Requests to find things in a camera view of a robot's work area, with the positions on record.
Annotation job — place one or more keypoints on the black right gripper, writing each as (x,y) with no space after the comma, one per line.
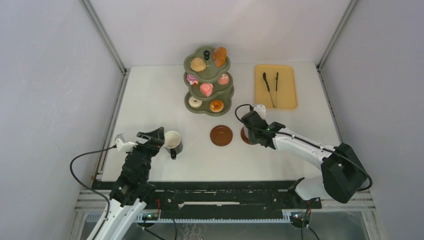
(251,138)

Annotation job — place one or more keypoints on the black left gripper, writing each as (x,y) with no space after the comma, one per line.
(156,139)

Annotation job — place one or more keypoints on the brown wooden cup lid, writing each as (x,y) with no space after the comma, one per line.
(244,137)

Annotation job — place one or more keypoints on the brown saucer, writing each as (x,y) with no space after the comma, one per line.
(221,135)

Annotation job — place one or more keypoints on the yellow serving tray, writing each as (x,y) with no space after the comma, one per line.
(281,79)

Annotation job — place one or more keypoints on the orange glazed donut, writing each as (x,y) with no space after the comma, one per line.
(216,106)

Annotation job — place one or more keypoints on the white glazed donut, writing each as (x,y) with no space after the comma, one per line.
(194,102)

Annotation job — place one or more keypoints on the black metal food tongs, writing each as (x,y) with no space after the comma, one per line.
(264,77)

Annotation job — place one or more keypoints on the pink strawberry cake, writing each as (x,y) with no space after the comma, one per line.
(224,79)

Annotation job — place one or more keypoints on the pink swirl cake slice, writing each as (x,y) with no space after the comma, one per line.
(206,89)

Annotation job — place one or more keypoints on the purple swirl cake slice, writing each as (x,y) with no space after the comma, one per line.
(191,80)

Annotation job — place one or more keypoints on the green three-tier dessert stand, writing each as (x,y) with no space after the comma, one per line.
(210,75)

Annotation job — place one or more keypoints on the beige round cookie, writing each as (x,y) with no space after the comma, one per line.
(198,64)

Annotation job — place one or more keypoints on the brown croissant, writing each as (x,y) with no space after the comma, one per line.
(219,56)

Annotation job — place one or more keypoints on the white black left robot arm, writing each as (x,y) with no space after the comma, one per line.
(128,192)

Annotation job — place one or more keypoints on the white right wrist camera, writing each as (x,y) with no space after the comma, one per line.
(261,110)

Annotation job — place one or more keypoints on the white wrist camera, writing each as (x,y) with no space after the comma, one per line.
(261,110)
(122,145)

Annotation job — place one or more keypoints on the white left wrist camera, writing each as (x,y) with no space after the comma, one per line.
(122,145)

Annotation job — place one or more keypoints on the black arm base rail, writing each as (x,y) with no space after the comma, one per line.
(226,200)

